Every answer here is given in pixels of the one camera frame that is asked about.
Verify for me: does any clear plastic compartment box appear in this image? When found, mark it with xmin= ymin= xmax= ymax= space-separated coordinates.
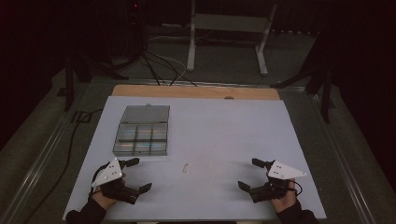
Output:
xmin=112 ymin=105 xmax=171 ymax=157

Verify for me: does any black tripod stand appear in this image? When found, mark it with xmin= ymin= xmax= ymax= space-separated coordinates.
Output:
xmin=63 ymin=52 xmax=129 ymax=112
xmin=269 ymin=59 xmax=336 ymax=124

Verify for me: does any white table sheet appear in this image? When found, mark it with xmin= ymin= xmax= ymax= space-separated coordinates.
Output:
xmin=62 ymin=95 xmax=328 ymax=222

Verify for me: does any person's right hand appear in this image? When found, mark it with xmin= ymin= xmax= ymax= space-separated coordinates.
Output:
xmin=269 ymin=178 xmax=299 ymax=215

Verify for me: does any right hand-held gripper cable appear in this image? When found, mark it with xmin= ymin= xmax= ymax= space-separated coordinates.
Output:
xmin=287 ymin=178 xmax=304 ymax=198

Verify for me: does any person's left hand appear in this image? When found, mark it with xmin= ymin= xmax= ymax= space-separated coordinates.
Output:
xmin=92 ymin=181 xmax=126 ymax=211

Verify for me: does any hand-held gripper cable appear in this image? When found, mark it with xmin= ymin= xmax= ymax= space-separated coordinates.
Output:
xmin=287 ymin=178 xmax=304 ymax=198
xmin=90 ymin=162 xmax=109 ymax=196

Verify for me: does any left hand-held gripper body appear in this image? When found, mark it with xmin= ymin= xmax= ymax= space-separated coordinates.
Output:
xmin=90 ymin=157 xmax=141 ymax=205

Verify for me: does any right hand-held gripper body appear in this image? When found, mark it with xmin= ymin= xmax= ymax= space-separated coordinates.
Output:
xmin=248 ymin=160 xmax=307 ymax=203

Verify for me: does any metal floor rail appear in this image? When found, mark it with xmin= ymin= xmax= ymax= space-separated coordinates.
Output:
xmin=0 ymin=81 xmax=94 ymax=224
xmin=306 ymin=90 xmax=379 ymax=224

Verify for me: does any left hand-held gripper cable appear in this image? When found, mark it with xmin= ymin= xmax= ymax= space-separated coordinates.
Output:
xmin=90 ymin=162 xmax=109 ymax=196

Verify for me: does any white metal stand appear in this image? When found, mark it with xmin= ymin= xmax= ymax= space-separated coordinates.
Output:
xmin=186 ymin=0 xmax=279 ymax=77

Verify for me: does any long black floor cable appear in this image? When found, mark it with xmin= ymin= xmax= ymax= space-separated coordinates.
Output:
xmin=21 ymin=107 xmax=105 ymax=224

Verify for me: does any black cable bundle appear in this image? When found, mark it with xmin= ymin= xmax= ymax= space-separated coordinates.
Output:
xmin=139 ymin=46 xmax=198 ymax=88

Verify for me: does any white cable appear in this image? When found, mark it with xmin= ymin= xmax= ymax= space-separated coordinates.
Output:
xmin=147 ymin=33 xmax=189 ymax=86

